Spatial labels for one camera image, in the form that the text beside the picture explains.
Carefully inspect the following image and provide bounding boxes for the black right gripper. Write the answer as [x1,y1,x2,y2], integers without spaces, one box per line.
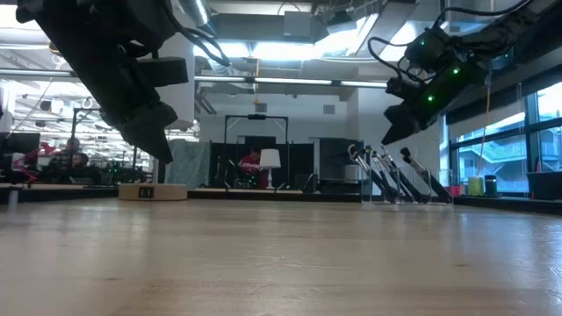
[379,60,489,147]

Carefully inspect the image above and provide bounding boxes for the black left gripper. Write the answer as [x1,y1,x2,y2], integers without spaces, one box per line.
[40,20,191,166]

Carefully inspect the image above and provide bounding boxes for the tiny-head thin makeup brush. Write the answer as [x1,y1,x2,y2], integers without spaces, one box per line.
[380,146,426,204]

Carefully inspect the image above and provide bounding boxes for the fluffy white-tip makeup brush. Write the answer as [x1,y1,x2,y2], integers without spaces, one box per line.
[347,143,396,204]

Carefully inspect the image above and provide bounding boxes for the flat-head black makeup brush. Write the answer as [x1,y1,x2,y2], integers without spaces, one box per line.
[371,150,416,204]

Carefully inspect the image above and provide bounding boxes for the white cylindrical cup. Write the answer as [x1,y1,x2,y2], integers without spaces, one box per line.
[118,0,207,202]

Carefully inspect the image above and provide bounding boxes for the grey-green cloth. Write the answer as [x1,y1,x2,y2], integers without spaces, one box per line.
[165,139,213,188]

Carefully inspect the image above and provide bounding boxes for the clear acrylic organizer container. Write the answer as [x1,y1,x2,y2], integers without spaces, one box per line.
[360,168,454,206]

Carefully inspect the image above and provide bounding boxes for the white box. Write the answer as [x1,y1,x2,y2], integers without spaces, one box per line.
[344,164,369,183]

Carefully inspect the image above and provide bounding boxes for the person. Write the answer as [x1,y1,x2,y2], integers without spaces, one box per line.
[238,147,267,190]
[65,151,103,185]
[59,137,83,155]

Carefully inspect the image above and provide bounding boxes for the black metal stand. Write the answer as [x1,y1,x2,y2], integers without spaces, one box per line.
[65,107,106,184]

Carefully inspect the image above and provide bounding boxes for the green cup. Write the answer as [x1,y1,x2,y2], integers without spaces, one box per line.
[466,175,486,198]

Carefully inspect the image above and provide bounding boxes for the red articulated desk lamp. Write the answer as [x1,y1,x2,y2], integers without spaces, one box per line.
[11,141,58,183]

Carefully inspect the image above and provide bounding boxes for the dark cup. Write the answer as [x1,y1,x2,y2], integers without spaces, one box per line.
[484,174,499,198]

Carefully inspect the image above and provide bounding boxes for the black partition panel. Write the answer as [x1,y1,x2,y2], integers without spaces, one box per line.
[209,140,315,191]

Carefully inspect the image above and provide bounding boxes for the small white table lamp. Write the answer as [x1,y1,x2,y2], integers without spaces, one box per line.
[258,147,283,190]

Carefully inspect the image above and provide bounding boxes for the long tube ceiling light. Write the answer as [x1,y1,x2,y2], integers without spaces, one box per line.
[196,75,390,91]

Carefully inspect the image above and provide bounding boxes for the black computer monitor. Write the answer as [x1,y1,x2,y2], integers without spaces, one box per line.
[0,131,42,176]

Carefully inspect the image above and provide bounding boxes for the grey ceiling box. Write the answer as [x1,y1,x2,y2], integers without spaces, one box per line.
[283,11,315,39]

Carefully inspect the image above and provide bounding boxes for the black bin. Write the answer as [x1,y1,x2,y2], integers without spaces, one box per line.
[525,170,562,202]

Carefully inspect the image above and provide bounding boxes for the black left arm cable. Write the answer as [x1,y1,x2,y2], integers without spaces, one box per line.
[162,0,233,68]

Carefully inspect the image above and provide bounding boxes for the black gantry frame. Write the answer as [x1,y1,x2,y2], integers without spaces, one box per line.
[223,113,290,190]

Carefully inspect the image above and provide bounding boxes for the yellow hanging cord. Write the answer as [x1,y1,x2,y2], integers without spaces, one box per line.
[252,56,261,106]

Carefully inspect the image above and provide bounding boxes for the window with dark frame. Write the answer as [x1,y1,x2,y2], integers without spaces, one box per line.
[445,78,562,195]

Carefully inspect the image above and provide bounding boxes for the silver ceiling duct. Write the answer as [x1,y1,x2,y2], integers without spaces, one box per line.
[177,0,216,36]

